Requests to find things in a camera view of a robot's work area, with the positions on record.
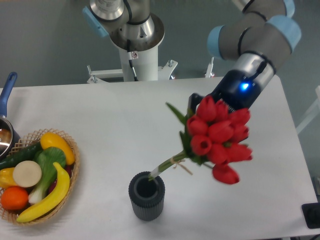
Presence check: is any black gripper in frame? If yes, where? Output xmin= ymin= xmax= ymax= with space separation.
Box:
xmin=187 ymin=70 xmax=262 ymax=117

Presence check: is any red tulip bouquet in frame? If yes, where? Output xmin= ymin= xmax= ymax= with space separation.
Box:
xmin=148 ymin=96 xmax=253 ymax=185

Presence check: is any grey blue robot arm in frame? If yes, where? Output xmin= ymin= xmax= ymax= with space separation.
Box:
xmin=82 ymin=0 xmax=302 ymax=112

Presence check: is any dark grey ribbed vase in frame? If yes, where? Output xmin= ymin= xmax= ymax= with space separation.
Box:
xmin=128 ymin=171 xmax=166 ymax=221

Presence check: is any white red right clamp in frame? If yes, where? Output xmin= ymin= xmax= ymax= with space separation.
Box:
xmin=204 ymin=57 xmax=215 ymax=78

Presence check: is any white middle table clamp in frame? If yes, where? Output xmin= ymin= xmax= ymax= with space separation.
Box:
xmin=158 ymin=59 xmax=178 ymax=81

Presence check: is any white table clamp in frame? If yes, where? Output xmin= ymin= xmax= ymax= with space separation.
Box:
xmin=158 ymin=59 xmax=178 ymax=81
xmin=86 ymin=65 xmax=124 ymax=84

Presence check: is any white left table clamp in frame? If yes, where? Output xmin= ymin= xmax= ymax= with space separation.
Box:
xmin=86 ymin=65 xmax=124 ymax=84

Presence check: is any red toy fruit in basket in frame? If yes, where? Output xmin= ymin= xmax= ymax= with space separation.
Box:
xmin=47 ymin=165 xmax=73 ymax=194

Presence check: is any yellow toy banana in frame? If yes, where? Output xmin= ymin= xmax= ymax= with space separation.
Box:
xmin=16 ymin=162 xmax=70 ymax=223

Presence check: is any green toy bok choy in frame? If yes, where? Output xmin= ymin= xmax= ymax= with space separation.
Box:
xmin=28 ymin=147 xmax=66 ymax=205

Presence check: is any black device at edge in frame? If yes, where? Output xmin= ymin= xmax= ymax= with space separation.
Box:
xmin=301 ymin=202 xmax=320 ymax=229

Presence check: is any woven wicker basket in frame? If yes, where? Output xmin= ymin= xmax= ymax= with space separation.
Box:
xmin=0 ymin=128 xmax=80 ymax=226

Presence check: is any green toy cucumber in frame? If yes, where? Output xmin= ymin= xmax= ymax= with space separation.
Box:
xmin=0 ymin=141 xmax=42 ymax=170

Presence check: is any beige round toy disc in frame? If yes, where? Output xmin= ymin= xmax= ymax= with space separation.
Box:
xmin=12 ymin=160 xmax=42 ymax=188

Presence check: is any yellow toy bell pepper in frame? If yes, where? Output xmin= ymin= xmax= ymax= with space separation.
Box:
xmin=0 ymin=167 xmax=18 ymax=189

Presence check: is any orange toy fruit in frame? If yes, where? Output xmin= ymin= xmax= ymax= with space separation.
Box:
xmin=0 ymin=186 xmax=29 ymax=211

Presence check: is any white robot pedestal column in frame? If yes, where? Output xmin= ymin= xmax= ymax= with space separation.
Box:
xmin=110 ymin=13 xmax=165 ymax=82

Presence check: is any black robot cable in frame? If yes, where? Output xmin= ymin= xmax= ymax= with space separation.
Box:
xmin=126 ymin=39 xmax=139 ymax=82

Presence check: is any white frame at right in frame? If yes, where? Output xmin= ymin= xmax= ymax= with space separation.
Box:
xmin=295 ymin=85 xmax=320 ymax=135

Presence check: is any blue handled saucepan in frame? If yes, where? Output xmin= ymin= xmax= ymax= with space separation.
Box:
xmin=0 ymin=72 xmax=20 ymax=161

